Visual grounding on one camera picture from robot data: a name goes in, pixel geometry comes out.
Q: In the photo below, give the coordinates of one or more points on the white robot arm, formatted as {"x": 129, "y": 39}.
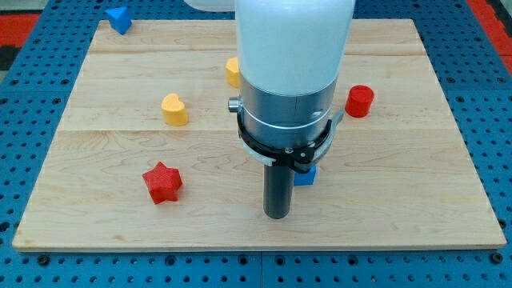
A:
{"x": 289, "y": 55}

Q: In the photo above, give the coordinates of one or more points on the wooden board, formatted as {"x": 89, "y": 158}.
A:
{"x": 400, "y": 178}

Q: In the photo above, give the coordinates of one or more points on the yellow block behind arm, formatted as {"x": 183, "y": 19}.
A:
{"x": 232, "y": 72}

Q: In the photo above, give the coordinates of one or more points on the blue triangle block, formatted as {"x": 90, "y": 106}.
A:
{"x": 119, "y": 19}

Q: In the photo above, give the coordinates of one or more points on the red cylinder block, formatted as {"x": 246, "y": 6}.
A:
{"x": 359, "y": 101}

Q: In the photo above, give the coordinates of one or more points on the blue cube block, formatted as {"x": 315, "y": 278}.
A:
{"x": 305, "y": 179}

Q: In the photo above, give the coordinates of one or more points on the red star block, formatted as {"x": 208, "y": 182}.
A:
{"x": 163, "y": 183}

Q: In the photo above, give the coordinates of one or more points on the yellow heart block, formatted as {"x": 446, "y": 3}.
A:
{"x": 174, "y": 110}

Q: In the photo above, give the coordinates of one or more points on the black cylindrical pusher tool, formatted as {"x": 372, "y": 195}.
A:
{"x": 278, "y": 184}

